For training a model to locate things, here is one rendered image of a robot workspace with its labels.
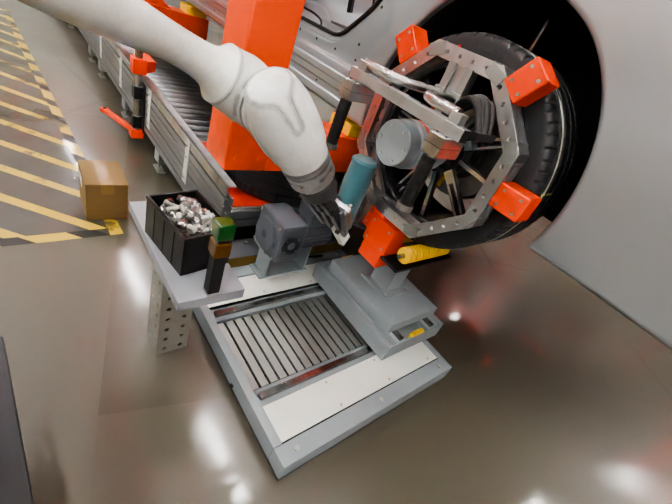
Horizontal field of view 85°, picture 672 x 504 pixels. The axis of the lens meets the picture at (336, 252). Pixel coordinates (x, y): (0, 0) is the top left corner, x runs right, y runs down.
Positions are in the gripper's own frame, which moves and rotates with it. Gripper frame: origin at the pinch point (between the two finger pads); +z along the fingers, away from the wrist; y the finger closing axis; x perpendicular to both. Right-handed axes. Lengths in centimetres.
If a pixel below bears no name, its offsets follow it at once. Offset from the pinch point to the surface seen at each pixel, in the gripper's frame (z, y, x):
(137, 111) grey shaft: 40, -181, 33
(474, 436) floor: 92, 45, -17
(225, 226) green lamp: -14.1, -16.1, -14.8
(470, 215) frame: 20.8, 19.4, 28.8
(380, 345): 68, 3, -9
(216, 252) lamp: -9.8, -17.6, -20.0
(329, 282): 68, -30, 3
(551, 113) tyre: 5, 28, 55
